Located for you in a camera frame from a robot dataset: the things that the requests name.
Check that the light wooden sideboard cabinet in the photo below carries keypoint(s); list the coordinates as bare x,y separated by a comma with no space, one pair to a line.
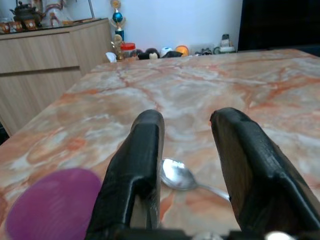
45,62

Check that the purple plastic plate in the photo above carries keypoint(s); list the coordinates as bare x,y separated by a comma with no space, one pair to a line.
55,202

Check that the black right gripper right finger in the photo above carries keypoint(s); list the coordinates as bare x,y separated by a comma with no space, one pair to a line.
252,175

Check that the black television screen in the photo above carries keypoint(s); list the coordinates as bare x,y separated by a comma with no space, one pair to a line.
277,22

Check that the black cast iron teapot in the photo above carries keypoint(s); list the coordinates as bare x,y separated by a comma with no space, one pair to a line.
25,12

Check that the small gold trophy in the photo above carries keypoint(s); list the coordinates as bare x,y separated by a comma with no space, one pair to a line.
117,46

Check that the white and blue ball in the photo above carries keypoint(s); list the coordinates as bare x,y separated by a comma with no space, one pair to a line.
165,51

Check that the trophy with blue ball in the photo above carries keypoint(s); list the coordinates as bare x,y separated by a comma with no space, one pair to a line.
117,17

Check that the small brown patterned cup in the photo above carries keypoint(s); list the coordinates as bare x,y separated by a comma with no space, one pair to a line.
30,25
17,26
4,27

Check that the green and white phone cradle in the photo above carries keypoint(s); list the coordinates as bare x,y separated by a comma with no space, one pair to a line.
226,47

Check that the white crumpled bag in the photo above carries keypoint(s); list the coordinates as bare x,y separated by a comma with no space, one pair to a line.
111,57

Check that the white patterned ceramic figure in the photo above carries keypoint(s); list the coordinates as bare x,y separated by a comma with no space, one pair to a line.
56,13

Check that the orange ball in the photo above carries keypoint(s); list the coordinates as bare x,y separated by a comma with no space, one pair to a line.
182,50

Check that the black plush toy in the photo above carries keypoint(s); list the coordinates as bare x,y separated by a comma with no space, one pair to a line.
150,53

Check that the silver metal spoon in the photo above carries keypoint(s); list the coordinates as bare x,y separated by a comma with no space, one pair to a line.
176,175

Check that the clear jar with red lid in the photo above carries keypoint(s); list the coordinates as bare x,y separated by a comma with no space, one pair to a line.
128,51

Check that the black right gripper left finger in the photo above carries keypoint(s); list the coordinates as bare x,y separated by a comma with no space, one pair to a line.
140,155

